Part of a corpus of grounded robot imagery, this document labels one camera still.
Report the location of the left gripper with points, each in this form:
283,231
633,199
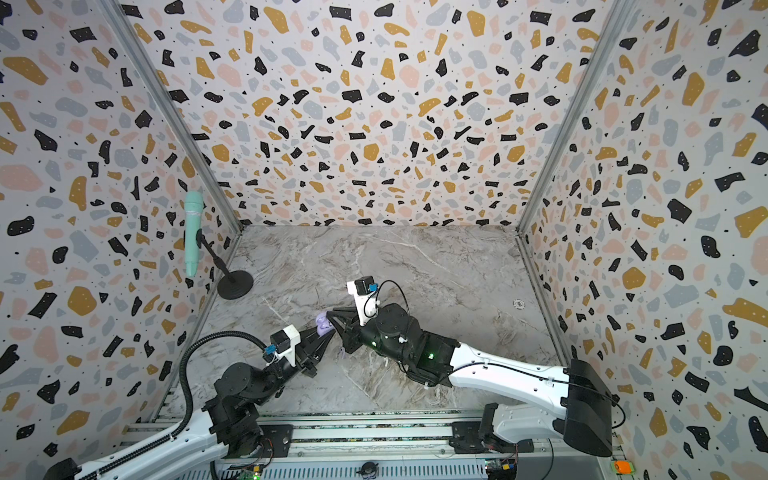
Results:
309,350

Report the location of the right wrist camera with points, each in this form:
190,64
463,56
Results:
364,291

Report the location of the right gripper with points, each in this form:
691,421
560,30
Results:
352,330

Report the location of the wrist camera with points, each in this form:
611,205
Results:
364,291
283,346

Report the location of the orange button box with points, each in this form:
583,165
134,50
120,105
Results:
623,467

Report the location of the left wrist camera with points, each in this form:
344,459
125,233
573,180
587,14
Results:
283,346

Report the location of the black microphone stand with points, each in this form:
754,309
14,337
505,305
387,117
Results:
234,284

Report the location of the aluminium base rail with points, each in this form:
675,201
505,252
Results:
443,445

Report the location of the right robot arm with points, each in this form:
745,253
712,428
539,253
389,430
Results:
571,402

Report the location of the purple earbud charging case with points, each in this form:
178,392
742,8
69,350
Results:
323,325

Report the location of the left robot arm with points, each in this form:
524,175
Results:
226,426

